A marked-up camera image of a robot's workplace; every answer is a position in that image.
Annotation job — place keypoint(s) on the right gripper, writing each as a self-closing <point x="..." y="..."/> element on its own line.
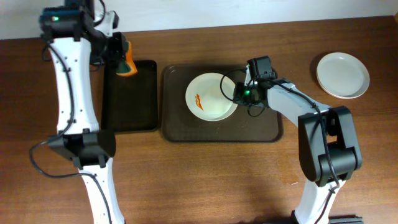
<point x="239" y="94"/>

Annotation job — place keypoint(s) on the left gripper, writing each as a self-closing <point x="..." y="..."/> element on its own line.
<point x="119" y="50"/>

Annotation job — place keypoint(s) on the green and orange sponge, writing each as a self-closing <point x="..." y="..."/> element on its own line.
<point x="126" y="67"/>

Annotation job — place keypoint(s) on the pale plate top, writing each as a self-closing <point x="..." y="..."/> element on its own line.
<point x="346" y="79"/>

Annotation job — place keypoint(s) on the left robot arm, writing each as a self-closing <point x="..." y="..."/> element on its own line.
<point x="77" y="37"/>

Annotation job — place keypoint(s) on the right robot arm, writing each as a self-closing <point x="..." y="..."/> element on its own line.
<point x="328" y="147"/>

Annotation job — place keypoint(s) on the black rectangular tray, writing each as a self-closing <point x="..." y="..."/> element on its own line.
<point x="130" y="103"/>

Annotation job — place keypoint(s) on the brown serving tray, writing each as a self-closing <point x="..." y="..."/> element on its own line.
<point x="179" y="124"/>

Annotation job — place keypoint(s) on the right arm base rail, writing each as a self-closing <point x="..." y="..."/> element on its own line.
<point x="346" y="220"/>

